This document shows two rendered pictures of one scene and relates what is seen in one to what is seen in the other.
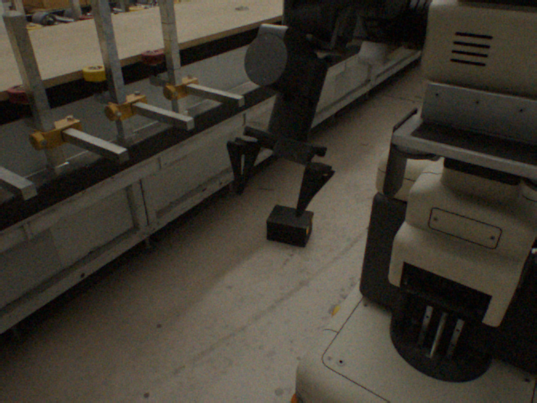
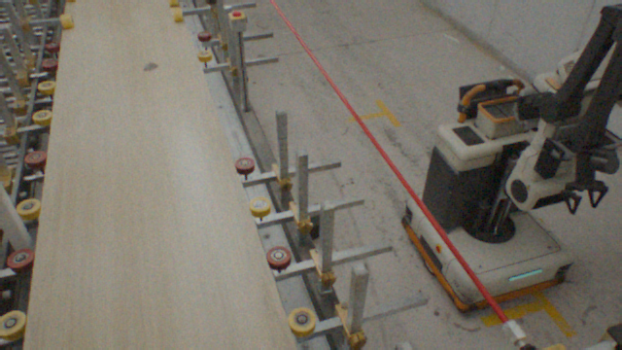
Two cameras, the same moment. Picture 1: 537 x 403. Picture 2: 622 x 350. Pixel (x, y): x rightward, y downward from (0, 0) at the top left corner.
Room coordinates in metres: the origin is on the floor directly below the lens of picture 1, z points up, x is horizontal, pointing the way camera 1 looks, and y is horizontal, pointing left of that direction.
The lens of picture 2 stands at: (0.56, 1.47, 2.12)
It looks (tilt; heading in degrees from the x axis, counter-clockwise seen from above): 41 degrees down; 307
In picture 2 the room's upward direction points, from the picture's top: straight up
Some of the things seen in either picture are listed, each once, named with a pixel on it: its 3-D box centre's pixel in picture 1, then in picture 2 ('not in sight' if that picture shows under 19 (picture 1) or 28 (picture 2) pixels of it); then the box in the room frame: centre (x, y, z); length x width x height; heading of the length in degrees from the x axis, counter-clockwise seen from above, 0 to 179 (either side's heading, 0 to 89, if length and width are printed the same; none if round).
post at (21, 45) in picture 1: (40, 106); (325, 255); (1.12, 0.61, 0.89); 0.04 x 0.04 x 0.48; 55
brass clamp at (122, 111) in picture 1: (126, 107); (300, 217); (1.35, 0.46, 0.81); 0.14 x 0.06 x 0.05; 145
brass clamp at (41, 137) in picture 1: (56, 134); (322, 267); (1.14, 0.60, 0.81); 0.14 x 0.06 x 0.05; 145
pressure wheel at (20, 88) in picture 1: (27, 105); (279, 264); (1.24, 0.71, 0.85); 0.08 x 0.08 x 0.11
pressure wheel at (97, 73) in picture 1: (98, 83); (260, 214); (1.45, 0.57, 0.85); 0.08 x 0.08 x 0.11
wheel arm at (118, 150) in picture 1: (73, 137); (333, 260); (1.13, 0.55, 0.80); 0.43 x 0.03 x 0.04; 55
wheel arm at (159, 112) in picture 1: (141, 109); (311, 211); (1.33, 0.41, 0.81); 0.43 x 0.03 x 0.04; 55
